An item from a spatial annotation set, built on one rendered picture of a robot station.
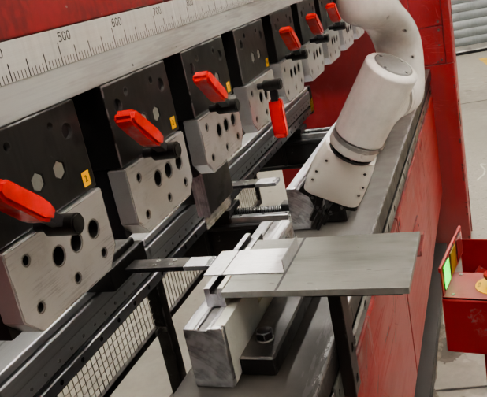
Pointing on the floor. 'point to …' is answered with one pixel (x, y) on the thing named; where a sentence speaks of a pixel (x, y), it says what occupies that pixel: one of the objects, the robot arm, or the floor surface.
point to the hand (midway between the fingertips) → (319, 216)
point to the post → (176, 365)
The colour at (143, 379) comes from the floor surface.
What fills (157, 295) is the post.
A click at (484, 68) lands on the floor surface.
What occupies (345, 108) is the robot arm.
